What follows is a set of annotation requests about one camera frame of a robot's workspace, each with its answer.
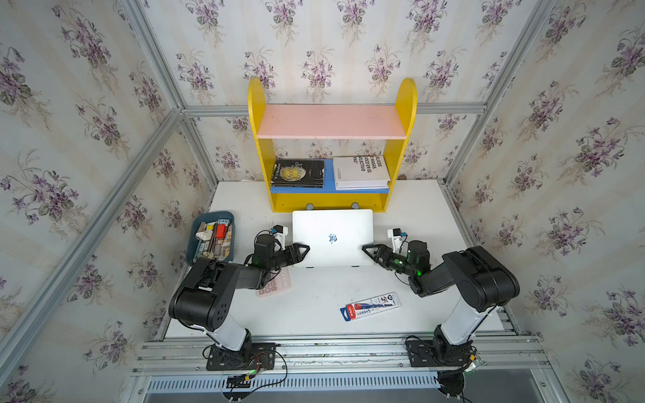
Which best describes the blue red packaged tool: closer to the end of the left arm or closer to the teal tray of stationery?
the end of the left arm

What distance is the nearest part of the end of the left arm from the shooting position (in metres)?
0.82

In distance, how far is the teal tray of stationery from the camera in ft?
3.10

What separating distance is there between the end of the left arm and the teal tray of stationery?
23 centimetres
